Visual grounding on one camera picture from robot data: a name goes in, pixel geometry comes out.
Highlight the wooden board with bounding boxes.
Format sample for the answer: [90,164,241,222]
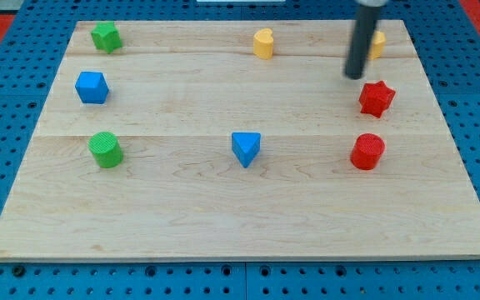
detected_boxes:
[0,20,480,263]

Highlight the blue cube block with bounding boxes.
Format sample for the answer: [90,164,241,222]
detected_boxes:
[75,72,109,104]

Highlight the red star block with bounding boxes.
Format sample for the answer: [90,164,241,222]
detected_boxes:
[358,81,396,118]

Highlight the yellow hexagon block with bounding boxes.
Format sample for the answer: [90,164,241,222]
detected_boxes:
[367,30,386,60]

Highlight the blue triangle block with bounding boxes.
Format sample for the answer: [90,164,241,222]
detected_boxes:
[231,132,262,168]

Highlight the red cylinder block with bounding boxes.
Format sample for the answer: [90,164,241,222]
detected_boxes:
[350,133,386,170]

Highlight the green cylinder block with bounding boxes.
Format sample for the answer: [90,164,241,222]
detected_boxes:
[87,132,123,168]

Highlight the yellow heart block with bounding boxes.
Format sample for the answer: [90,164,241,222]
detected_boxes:
[252,28,274,60]

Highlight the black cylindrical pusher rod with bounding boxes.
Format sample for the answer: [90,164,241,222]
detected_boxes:
[344,0,388,80]

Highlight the green star block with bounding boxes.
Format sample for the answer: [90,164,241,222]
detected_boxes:
[91,21,123,53]

